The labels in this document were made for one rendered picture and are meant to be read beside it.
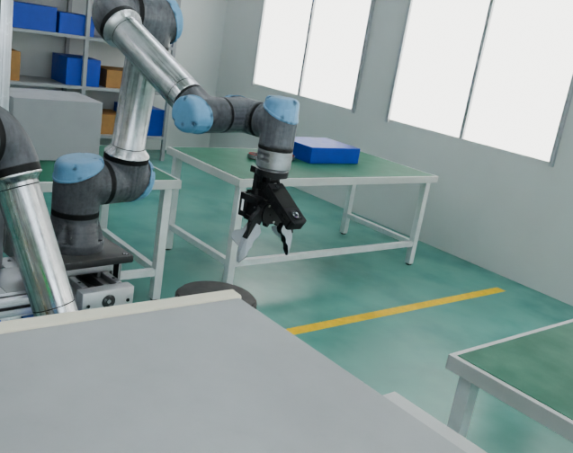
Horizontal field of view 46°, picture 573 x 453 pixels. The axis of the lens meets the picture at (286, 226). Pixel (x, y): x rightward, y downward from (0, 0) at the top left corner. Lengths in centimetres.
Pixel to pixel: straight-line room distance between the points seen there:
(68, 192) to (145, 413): 116
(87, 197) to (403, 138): 498
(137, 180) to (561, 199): 420
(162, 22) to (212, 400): 121
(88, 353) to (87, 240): 107
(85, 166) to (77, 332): 101
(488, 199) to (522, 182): 34
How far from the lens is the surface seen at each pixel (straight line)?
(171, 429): 58
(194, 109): 135
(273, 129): 141
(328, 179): 456
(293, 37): 770
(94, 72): 747
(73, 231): 173
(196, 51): 865
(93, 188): 171
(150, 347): 70
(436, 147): 620
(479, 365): 222
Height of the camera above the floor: 164
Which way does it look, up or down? 16 degrees down
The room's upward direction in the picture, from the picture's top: 9 degrees clockwise
